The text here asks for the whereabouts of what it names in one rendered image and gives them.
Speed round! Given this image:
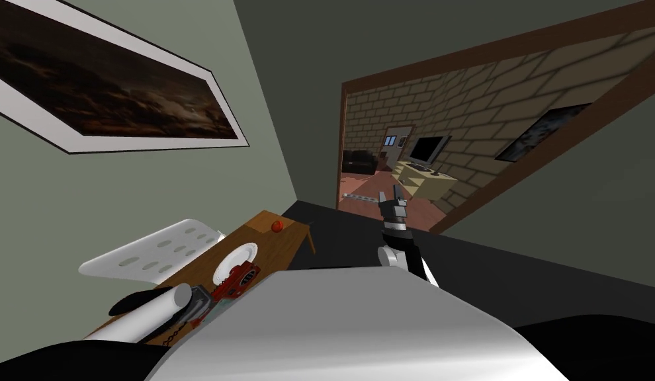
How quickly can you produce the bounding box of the red boxy object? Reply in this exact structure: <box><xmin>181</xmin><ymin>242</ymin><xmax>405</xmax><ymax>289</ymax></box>
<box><xmin>210</xmin><ymin>259</ymin><xmax>262</xmax><ymax>302</ymax></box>

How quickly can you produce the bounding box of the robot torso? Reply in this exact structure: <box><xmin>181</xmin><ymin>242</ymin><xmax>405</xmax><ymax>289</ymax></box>
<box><xmin>146</xmin><ymin>266</ymin><xmax>573</xmax><ymax>381</ymax></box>

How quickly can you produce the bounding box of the dark frameless wall picture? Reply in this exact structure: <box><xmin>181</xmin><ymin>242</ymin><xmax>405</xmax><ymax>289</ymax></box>
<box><xmin>494</xmin><ymin>103</ymin><xmax>593</xmax><ymax>163</ymax></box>

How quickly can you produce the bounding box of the white plate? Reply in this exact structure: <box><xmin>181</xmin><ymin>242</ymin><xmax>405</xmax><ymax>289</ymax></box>
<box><xmin>212</xmin><ymin>242</ymin><xmax>259</xmax><ymax>287</ymax></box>

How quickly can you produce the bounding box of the white chair with holes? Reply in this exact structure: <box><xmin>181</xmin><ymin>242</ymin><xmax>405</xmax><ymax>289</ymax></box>
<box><xmin>78</xmin><ymin>218</ymin><xmax>226</xmax><ymax>285</ymax></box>

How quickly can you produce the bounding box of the brown door with window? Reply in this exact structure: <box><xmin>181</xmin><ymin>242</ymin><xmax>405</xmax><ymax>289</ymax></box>
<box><xmin>379</xmin><ymin>124</ymin><xmax>416</xmax><ymax>171</ymax></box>

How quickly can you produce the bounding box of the dark picture with white frame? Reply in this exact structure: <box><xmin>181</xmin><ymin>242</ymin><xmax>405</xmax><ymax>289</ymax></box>
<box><xmin>0</xmin><ymin>0</ymin><xmax>251</xmax><ymax>156</ymax></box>

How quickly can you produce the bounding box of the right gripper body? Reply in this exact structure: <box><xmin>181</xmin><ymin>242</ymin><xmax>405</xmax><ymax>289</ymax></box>
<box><xmin>380</xmin><ymin>198</ymin><xmax>411</xmax><ymax>226</ymax></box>

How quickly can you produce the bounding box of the black television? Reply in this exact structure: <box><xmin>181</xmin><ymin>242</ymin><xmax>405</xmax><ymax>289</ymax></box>
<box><xmin>409</xmin><ymin>135</ymin><xmax>452</xmax><ymax>167</ymax></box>

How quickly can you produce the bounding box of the brown wooden table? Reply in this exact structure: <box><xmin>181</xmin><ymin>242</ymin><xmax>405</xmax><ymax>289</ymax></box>
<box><xmin>83</xmin><ymin>209</ymin><xmax>317</xmax><ymax>346</ymax></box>

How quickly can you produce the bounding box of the yellow television stand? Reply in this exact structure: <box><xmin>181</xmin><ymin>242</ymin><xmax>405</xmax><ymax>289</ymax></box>
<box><xmin>390</xmin><ymin>161</ymin><xmax>459</xmax><ymax>202</ymax></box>

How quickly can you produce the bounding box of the dark sofa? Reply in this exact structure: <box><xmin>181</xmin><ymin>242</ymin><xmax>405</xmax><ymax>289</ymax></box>
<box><xmin>341</xmin><ymin>149</ymin><xmax>378</xmax><ymax>176</ymax></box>

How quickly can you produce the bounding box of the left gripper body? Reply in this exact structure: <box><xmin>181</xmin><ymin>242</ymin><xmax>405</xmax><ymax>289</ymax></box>
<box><xmin>184</xmin><ymin>285</ymin><xmax>216</xmax><ymax>326</ymax></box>

